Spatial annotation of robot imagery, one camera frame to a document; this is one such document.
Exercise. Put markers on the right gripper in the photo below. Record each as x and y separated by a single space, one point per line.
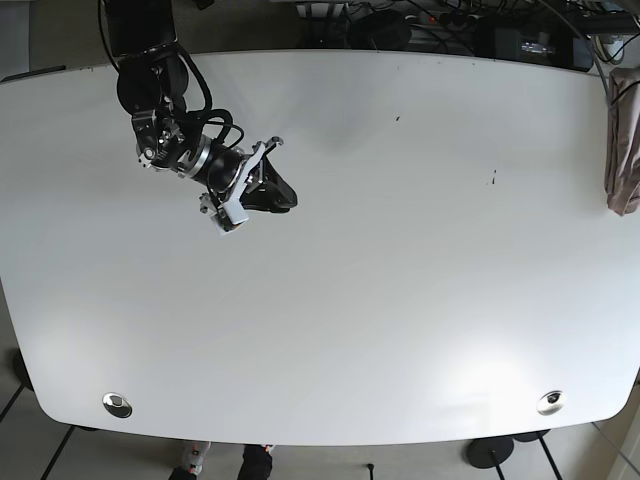
230 173

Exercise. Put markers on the mauve brown T-shirt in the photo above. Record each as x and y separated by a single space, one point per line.
621 179

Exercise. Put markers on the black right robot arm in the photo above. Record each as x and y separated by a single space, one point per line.
176 124

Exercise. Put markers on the left table grommet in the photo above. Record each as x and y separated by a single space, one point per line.
116 405

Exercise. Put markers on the table grommet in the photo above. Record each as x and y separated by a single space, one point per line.
116 405
551 403

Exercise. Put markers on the grey sneaker shoe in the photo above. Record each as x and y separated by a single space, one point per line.
192 461

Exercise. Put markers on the black round stand base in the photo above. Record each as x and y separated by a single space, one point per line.
488 453

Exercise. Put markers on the right table grommet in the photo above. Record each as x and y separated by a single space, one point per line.
551 403

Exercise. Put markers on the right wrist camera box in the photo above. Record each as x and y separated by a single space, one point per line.
229 216

